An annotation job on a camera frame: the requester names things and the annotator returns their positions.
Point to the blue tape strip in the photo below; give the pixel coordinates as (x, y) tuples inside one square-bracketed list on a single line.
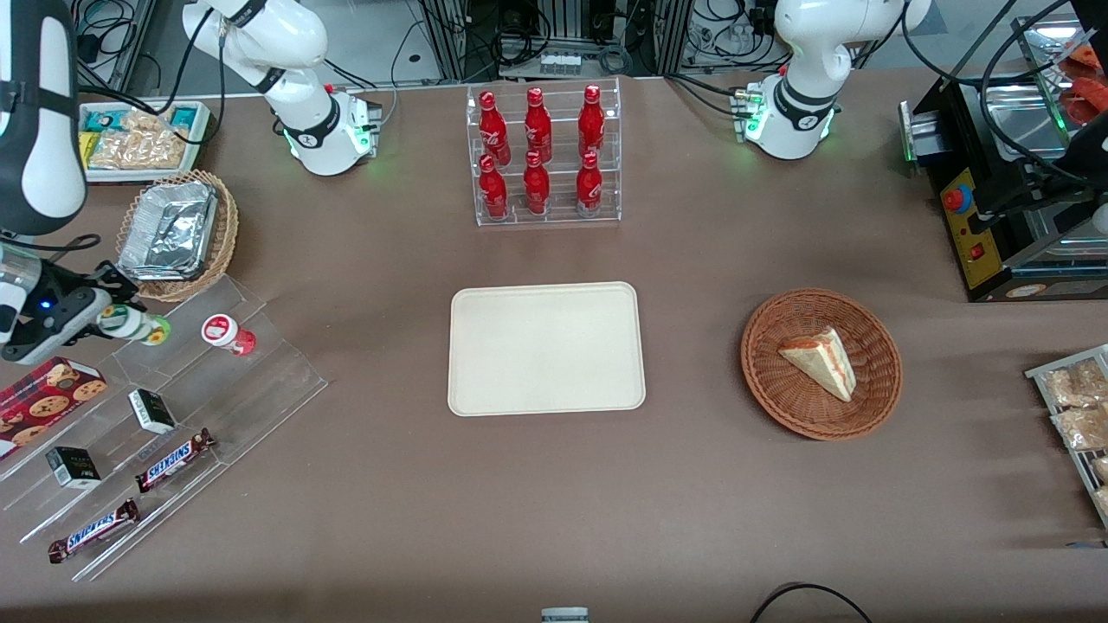
[(1086, 543)]

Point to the tan wicker basket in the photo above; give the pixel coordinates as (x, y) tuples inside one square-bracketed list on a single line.
[(227, 234)]

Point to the clear bag of snacks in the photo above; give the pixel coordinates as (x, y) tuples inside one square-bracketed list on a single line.
[(1078, 385), (1103, 502), (1101, 469), (1082, 428)]

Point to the green gum bottle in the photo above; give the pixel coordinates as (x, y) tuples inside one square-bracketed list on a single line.
[(138, 326)]

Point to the red cookie box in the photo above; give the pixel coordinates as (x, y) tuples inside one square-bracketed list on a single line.
[(43, 398)]

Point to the green snack packet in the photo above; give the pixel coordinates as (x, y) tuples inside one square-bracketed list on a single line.
[(102, 119)]

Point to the red food packet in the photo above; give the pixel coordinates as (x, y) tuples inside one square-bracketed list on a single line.
[(1086, 86)]

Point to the round brown wicker basket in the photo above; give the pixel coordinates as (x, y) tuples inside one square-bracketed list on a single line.
[(779, 407)]

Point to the cream plastic tray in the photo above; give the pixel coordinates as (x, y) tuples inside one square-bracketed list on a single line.
[(545, 350)]

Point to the teal snack packet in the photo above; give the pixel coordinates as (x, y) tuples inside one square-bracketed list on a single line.
[(184, 116)]

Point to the clear acrylic bottle rack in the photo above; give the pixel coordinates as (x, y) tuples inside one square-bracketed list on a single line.
[(563, 216)]

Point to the wrapped triangle sandwich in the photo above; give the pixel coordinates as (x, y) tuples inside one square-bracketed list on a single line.
[(822, 359)]

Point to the white plastic bin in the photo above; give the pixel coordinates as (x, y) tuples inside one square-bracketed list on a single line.
[(203, 147)]

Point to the aluminium foil containers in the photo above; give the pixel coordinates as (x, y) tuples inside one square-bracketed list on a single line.
[(169, 229)]

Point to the clear bag of granola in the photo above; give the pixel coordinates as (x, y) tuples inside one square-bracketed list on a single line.
[(138, 143)]

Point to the red cola bottle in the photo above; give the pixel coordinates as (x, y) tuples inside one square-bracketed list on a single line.
[(493, 130), (537, 125), (493, 189), (591, 121), (589, 186), (536, 186)]

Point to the grey device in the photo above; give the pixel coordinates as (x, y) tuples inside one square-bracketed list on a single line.
[(564, 615)]

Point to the red gum bottle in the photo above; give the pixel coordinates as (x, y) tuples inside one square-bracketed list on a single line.
[(227, 333)]

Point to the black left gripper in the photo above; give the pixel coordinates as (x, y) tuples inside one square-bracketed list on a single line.
[(1092, 141)]

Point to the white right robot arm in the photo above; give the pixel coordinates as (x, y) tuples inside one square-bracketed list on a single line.
[(52, 104)]

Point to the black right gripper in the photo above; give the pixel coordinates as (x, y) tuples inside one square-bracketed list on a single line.
[(54, 285)]

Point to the clear acrylic tiered stand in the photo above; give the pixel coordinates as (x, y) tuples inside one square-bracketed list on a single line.
[(260, 381)]

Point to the brown Snickers bar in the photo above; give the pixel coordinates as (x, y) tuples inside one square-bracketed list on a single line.
[(173, 460), (93, 530)]

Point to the small black box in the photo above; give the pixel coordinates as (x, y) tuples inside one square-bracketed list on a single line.
[(73, 468), (151, 412)]

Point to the white power strip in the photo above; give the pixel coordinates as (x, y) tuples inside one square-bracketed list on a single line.
[(560, 62)]

